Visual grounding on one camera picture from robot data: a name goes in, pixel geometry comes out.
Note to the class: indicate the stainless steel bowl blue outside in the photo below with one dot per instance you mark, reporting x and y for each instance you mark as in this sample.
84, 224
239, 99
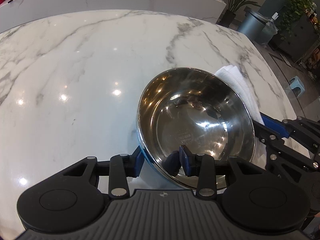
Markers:
192, 107

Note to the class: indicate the small blue plastic stool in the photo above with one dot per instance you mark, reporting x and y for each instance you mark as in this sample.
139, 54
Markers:
297, 86

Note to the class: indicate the potted green leafy plant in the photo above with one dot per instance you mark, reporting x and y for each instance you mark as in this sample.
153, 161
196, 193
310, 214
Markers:
232, 7

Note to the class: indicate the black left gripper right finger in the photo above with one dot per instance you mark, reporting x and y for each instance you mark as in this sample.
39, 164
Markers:
201, 166

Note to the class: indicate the marble tv cabinet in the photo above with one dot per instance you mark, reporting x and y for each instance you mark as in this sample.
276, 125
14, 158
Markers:
19, 12

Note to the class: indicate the grey pedal trash bin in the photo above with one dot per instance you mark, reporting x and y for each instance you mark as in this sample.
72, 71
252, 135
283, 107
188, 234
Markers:
252, 25

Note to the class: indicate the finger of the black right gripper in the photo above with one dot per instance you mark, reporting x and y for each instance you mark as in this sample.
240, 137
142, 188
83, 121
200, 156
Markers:
279, 128
265, 135

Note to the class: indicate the dark grey side cabinet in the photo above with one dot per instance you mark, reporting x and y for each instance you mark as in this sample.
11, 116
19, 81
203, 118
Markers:
296, 44

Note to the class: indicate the climbing green vine plant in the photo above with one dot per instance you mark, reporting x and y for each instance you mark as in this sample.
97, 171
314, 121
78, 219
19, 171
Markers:
291, 13

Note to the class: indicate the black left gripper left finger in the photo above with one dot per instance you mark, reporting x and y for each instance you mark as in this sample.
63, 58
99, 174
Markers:
121, 167

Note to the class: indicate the white cloth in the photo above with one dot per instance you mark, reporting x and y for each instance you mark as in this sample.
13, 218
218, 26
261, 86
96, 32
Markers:
232, 76

